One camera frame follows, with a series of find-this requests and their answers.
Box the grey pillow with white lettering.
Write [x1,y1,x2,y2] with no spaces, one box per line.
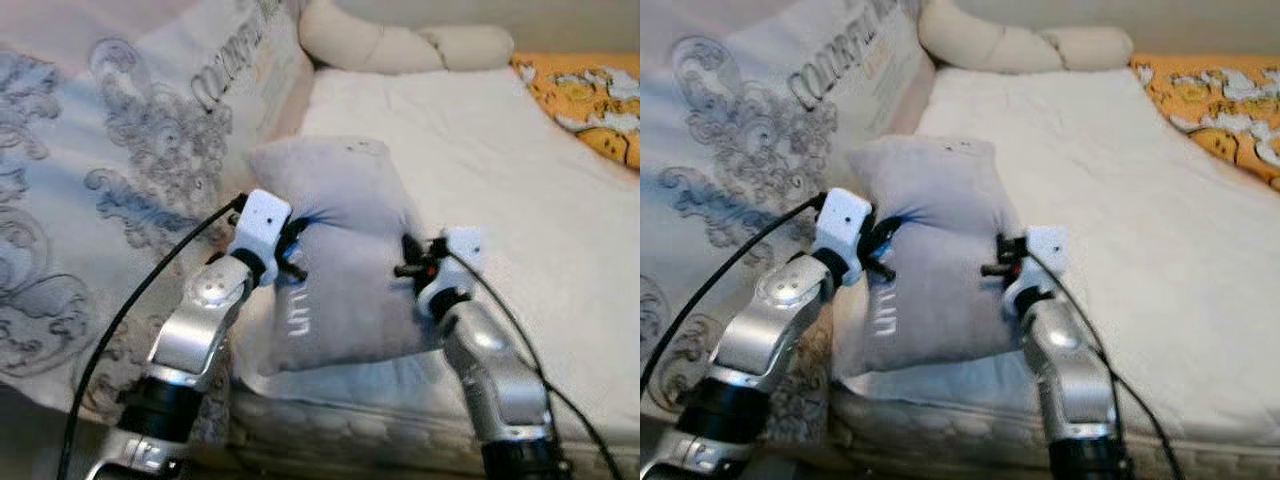
[238,136,448,378]
[832,136,1031,379]

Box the white quilted mattress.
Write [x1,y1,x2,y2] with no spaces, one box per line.
[830,65,1280,476]
[228,68,641,476]

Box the pale duvet with grey ornaments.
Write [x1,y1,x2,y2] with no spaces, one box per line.
[0,0,316,416]
[640,0,936,446]

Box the beige knotted bolster pillow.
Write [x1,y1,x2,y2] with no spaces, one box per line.
[918,0,1136,74]
[298,0,517,76]

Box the orange cartoon print blanket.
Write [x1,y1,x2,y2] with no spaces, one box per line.
[1130,52,1280,193]
[510,52,641,173]

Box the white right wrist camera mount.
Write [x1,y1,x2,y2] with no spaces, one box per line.
[418,227,488,313]
[1003,226,1068,312]

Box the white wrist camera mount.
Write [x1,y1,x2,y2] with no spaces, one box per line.
[418,227,488,313]
[812,188,874,288]
[228,190,293,287]
[1003,226,1068,312]

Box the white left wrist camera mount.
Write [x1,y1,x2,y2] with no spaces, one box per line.
[812,188,874,288]
[228,190,293,287]

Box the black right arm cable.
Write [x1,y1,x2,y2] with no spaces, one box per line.
[440,250,626,480]
[1020,250,1189,480]

